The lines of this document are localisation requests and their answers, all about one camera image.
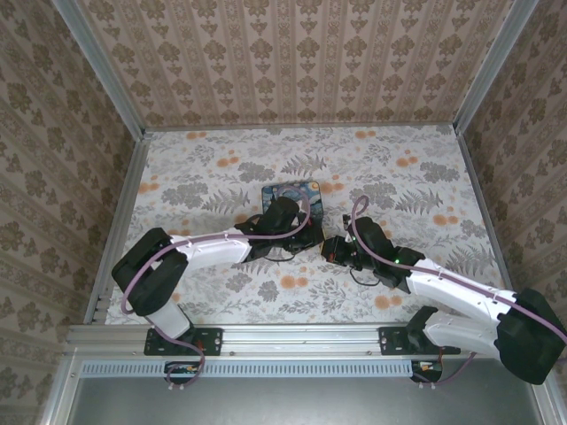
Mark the black connector board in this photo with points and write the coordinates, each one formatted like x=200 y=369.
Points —
x=181 y=372
x=427 y=369

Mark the aluminium side rail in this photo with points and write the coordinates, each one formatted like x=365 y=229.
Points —
x=492 y=230
x=118 y=230

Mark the aluminium lower frame bar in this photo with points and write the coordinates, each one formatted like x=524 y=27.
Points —
x=538 y=405
x=59 y=394

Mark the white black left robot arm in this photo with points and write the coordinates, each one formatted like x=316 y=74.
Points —
x=212 y=252

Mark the grey metal panel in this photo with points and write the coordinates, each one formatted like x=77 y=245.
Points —
x=301 y=403

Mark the blue starry night tin box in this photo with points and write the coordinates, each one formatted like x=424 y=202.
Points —
x=311 y=190

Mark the thin aluminium rear rail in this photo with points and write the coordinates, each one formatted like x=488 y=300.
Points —
x=301 y=128

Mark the floral patterned table cover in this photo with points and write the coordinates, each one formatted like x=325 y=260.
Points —
x=354 y=177

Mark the aluminium upright post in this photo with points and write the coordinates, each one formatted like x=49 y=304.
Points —
x=103 y=66
x=492 y=66

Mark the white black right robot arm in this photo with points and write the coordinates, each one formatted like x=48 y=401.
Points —
x=456 y=290

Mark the aluminium table edge rail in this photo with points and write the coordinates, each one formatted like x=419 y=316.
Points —
x=301 y=341

